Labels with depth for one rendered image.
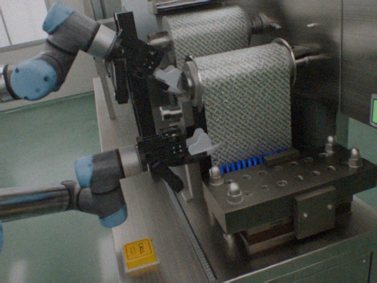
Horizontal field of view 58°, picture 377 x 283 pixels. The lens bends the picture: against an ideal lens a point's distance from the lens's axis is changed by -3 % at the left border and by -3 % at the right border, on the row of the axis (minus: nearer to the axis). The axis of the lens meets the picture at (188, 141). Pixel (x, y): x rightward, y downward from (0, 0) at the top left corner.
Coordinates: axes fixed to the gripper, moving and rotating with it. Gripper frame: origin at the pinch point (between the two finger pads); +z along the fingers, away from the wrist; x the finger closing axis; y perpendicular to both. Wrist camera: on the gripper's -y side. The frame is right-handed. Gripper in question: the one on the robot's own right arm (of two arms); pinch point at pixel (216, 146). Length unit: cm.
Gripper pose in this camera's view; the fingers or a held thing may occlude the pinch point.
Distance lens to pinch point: 91.1
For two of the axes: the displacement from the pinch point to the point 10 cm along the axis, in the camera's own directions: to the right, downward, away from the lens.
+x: -2.7, -3.5, 9.0
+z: 9.5, -2.4, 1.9
